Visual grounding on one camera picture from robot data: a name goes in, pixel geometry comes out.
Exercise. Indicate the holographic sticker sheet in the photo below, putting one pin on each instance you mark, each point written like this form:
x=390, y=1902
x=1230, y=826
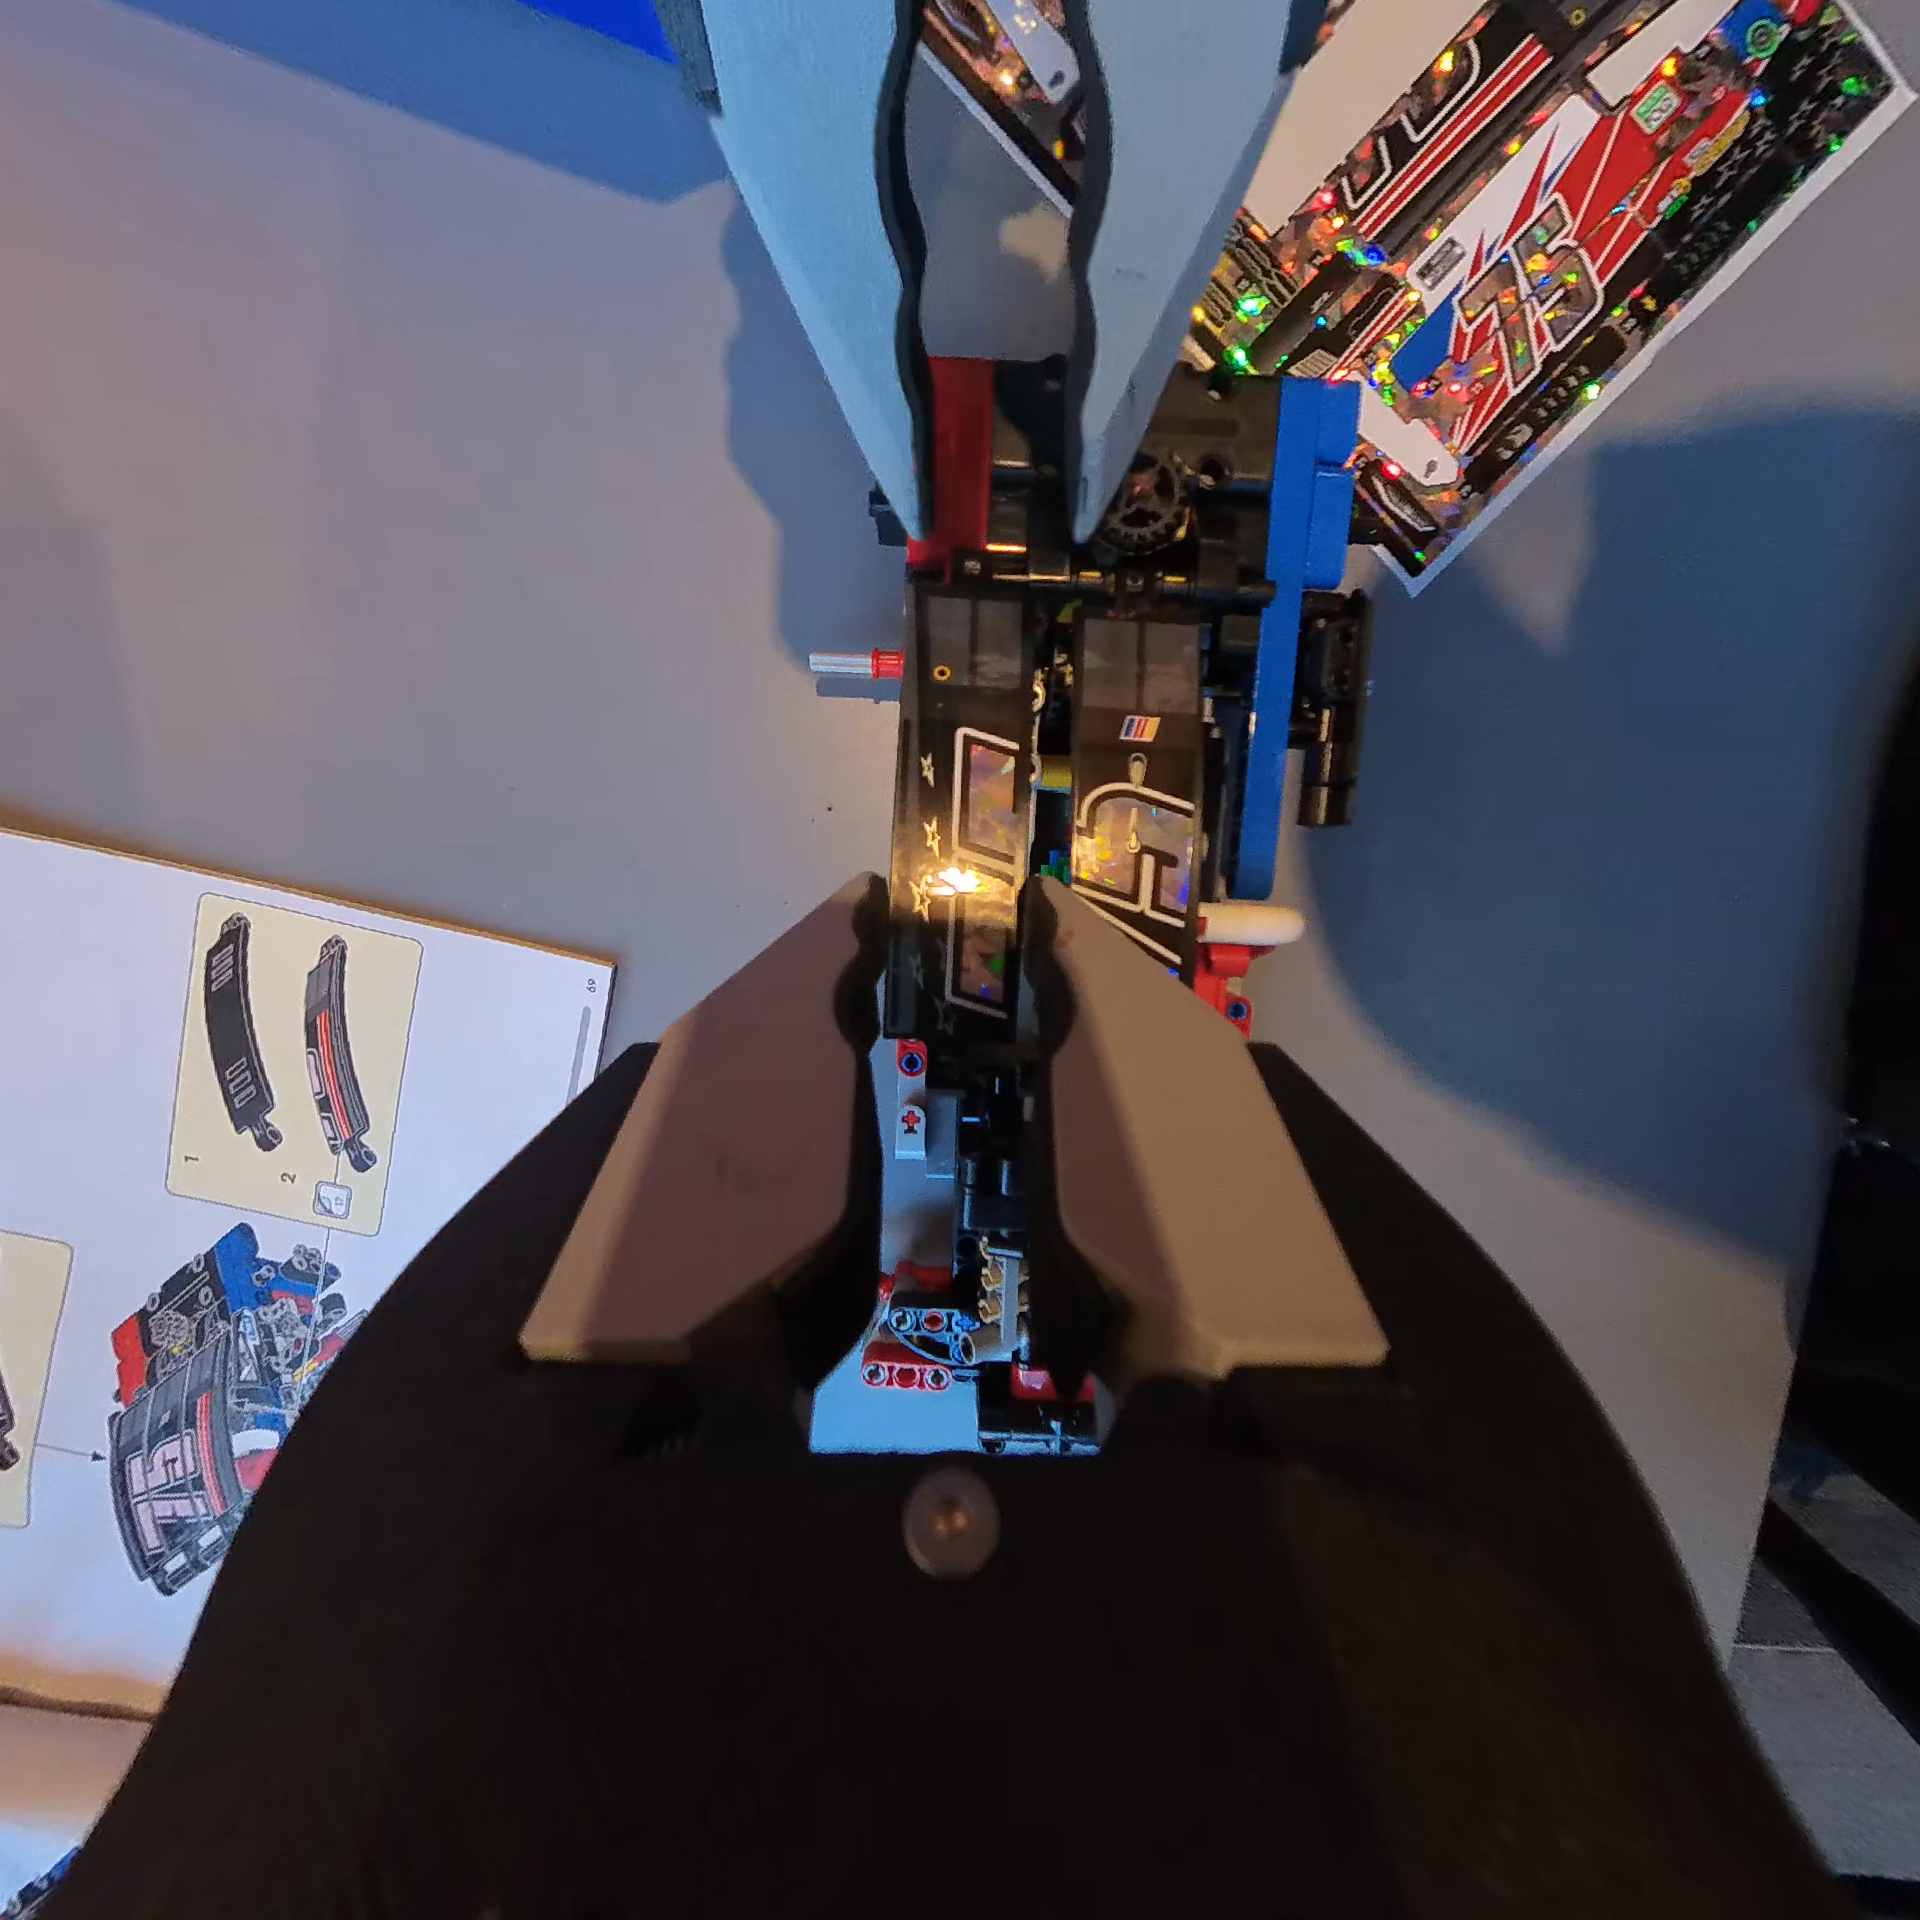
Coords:
x=1575, y=225

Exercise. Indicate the black starred brick panel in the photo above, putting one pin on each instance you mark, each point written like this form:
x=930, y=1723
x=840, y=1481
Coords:
x=960, y=704

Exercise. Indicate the blue plastic bin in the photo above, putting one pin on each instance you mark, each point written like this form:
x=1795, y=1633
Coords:
x=601, y=22

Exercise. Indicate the open instruction booklet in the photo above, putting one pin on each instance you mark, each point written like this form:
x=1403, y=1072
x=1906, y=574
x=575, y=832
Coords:
x=480, y=1051

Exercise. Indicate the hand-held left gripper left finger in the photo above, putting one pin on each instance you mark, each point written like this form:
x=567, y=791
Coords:
x=704, y=1185

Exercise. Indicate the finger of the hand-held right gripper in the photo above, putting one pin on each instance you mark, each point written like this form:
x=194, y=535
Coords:
x=1184, y=180
x=811, y=180

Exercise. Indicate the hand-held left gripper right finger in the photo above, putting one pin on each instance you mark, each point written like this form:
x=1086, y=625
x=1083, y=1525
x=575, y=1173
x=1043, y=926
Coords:
x=1201, y=1200

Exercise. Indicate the toy brick car model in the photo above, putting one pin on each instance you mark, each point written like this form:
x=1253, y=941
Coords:
x=1305, y=524

